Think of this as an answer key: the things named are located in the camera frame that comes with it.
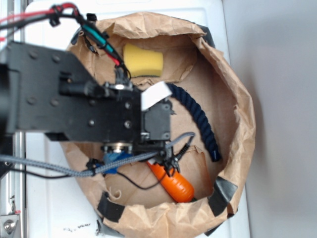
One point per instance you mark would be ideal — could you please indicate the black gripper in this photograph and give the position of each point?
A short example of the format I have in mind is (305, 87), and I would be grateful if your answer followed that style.
(137, 121)

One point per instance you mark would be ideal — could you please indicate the blue sponge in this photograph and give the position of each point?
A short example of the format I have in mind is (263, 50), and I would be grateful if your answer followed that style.
(112, 161)

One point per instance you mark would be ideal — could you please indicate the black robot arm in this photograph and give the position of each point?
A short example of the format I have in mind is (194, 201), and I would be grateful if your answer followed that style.
(50, 91)

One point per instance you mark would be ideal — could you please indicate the yellow sponge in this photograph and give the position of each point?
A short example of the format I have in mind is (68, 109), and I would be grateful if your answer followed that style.
(141, 62)

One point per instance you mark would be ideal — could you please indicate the orange plastic carrot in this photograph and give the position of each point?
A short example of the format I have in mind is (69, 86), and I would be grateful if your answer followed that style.
(179, 189)

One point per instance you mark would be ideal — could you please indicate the brown paper bag container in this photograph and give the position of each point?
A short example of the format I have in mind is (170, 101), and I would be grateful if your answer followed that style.
(190, 62)

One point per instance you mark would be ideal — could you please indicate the aluminium frame rail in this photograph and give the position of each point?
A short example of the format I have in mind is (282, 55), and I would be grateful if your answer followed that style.
(13, 211)

